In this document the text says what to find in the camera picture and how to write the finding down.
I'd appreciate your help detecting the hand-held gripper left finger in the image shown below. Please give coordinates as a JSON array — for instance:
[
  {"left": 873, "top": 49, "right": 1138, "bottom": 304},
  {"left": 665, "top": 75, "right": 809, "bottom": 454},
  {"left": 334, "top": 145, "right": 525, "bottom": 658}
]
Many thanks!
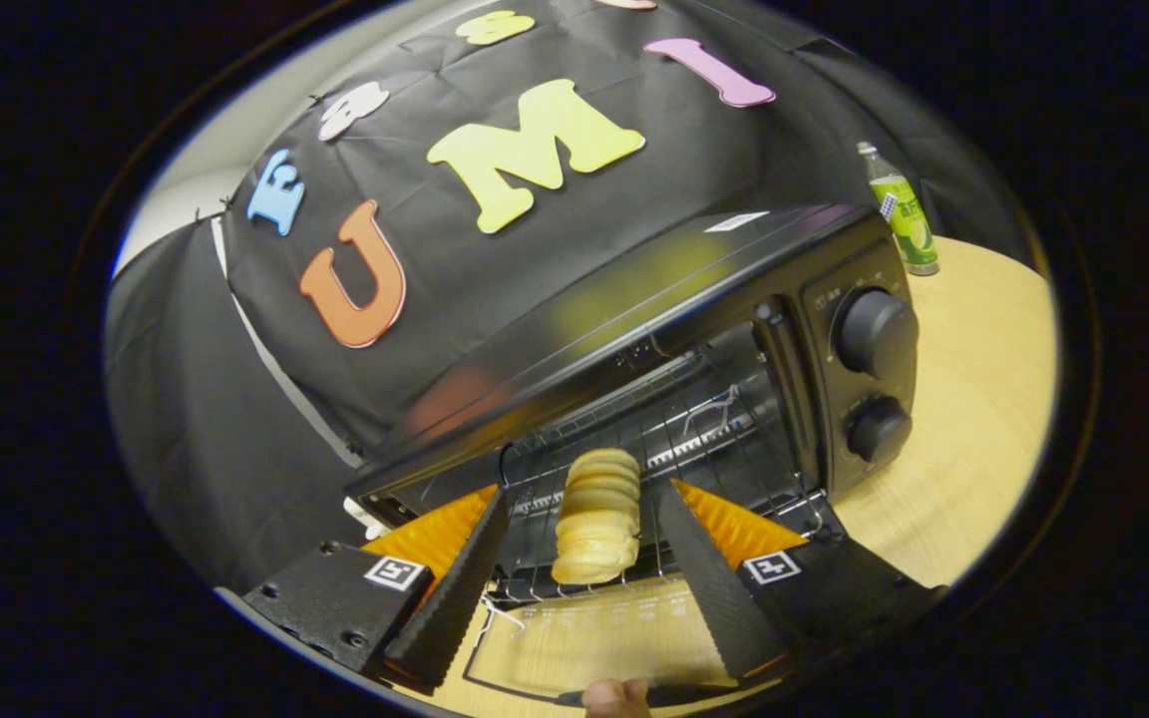
[{"left": 240, "top": 484, "right": 513, "bottom": 694}]

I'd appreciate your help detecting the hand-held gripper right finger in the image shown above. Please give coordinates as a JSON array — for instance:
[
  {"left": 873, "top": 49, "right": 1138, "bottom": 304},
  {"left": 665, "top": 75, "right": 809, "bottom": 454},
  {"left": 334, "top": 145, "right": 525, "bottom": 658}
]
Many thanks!
[{"left": 656, "top": 479, "right": 947, "bottom": 689}]

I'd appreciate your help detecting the stack of round pancakes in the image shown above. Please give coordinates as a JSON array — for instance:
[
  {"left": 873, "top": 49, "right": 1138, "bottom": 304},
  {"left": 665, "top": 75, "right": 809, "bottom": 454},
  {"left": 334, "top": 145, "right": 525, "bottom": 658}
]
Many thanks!
[{"left": 551, "top": 448, "right": 642, "bottom": 586}]

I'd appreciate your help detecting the black toaster oven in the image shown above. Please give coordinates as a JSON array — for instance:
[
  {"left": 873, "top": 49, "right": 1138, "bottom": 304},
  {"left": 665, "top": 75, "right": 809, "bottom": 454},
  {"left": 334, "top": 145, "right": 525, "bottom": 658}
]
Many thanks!
[{"left": 343, "top": 204, "right": 923, "bottom": 709}]

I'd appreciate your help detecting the black backdrop cloth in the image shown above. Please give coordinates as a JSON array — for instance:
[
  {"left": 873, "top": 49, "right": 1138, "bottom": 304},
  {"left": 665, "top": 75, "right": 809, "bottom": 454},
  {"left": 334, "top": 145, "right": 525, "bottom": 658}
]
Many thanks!
[{"left": 104, "top": 0, "right": 1024, "bottom": 589}]

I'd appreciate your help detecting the green label drink bottle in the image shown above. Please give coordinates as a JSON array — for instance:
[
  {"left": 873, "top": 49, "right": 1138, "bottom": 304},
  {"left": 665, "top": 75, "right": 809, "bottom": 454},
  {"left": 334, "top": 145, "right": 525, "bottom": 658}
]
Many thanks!
[{"left": 856, "top": 142, "right": 941, "bottom": 277}]

